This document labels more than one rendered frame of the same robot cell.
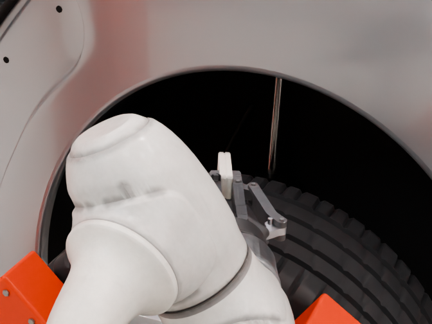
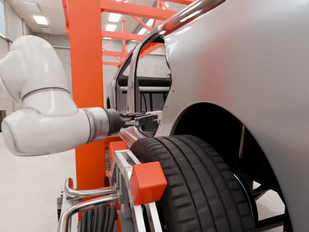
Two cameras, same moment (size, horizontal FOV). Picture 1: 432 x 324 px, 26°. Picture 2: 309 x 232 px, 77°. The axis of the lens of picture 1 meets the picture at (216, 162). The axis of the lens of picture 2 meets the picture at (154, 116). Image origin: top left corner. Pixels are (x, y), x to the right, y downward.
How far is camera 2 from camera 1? 0.87 m
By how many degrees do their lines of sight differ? 48
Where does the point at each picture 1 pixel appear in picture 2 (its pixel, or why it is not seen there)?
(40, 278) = (121, 147)
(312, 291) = (165, 165)
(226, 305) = (26, 101)
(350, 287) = (188, 172)
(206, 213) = (28, 62)
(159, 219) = (6, 57)
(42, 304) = not seen: hidden behind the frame
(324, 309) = (150, 165)
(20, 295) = (111, 148)
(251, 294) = (36, 100)
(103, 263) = not seen: outside the picture
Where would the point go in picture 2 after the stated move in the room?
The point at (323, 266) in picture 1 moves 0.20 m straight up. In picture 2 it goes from (181, 161) to (182, 94)
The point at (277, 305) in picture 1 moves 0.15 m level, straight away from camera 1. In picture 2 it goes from (46, 109) to (113, 106)
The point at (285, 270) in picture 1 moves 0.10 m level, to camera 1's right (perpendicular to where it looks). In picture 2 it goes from (161, 154) to (188, 163)
